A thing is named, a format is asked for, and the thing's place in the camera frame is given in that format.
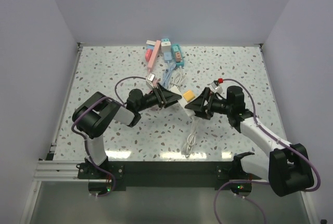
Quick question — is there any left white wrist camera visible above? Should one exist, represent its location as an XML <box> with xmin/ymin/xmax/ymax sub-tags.
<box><xmin>145</xmin><ymin>72</ymin><xmax>157</xmax><ymax>90</ymax></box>

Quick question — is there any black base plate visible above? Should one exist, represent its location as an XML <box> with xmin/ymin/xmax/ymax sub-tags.
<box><xmin>76</xmin><ymin>161</ymin><xmax>258</xmax><ymax>196</ymax></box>

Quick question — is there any blue power strip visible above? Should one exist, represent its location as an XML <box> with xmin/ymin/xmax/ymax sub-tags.
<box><xmin>163</xmin><ymin>51</ymin><xmax>173</xmax><ymax>63</ymax></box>

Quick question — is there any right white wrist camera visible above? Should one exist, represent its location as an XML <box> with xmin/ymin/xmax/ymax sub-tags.
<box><xmin>210</xmin><ymin>78</ymin><xmax>224</xmax><ymax>94</ymax></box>

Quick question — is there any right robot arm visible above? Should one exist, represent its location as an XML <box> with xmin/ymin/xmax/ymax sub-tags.
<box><xmin>185</xmin><ymin>86</ymin><xmax>316</xmax><ymax>196</ymax></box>

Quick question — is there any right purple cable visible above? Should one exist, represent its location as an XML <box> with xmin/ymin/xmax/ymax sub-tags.
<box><xmin>213</xmin><ymin>78</ymin><xmax>321</xmax><ymax>224</ymax></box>

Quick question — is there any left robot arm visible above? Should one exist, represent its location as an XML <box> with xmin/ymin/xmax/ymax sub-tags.
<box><xmin>71</xmin><ymin>84</ymin><xmax>182</xmax><ymax>178</ymax></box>

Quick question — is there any red pink plug adapter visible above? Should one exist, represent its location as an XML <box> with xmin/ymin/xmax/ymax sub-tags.
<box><xmin>145</xmin><ymin>49</ymin><xmax>153</xmax><ymax>62</ymax></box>

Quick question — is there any teal plug adapter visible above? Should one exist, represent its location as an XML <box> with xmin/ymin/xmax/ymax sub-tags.
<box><xmin>172</xmin><ymin>44</ymin><xmax>181</xmax><ymax>53</ymax></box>

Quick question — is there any pink power strip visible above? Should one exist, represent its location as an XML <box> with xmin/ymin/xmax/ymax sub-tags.
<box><xmin>147</xmin><ymin>40</ymin><xmax>161</xmax><ymax>72</ymax></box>

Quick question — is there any white charger cube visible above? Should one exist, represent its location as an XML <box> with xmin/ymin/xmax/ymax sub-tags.
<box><xmin>161</xmin><ymin>41</ymin><xmax>171</xmax><ymax>52</ymax></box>

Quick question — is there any salmon plug adapter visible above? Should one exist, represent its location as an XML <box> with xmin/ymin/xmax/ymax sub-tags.
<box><xmin>174</xmin><ymin>52</ymin><xmax>182</xmax><ymax>62</ymax></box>

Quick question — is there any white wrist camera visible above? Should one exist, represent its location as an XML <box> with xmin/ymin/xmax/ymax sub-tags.
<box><xmin>210</xmin><ymin>78</ymin><xmax>224</xmax><ymax>94</ymax></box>
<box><xmin>145</xmin><ymin>72</ymin><xmax>157</xmax><ymax>90</ymax></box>

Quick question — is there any yellow plug adapter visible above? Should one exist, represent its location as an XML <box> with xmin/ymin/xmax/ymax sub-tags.
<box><xmin>183</xmin><ymin>90</ymin><xmax>196</xmax><ymax>102</ymax></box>

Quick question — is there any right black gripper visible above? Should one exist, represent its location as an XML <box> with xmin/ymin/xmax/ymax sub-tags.
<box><xmin>185</xmin><ymin>87</ymin><xmax>232</xmax><ymax>121</ymax></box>

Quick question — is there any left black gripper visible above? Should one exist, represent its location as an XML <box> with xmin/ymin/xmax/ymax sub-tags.
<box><xmin>136</xmin><ymin>82</ymin><xmax>181</xmax><ymax>112</ymax></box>

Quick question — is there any teal power strip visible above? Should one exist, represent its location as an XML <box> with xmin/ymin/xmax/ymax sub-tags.
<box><xmin>171</xmin><ymin>44</ymin><xmax>185</xmax><ymax>68</ymax></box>

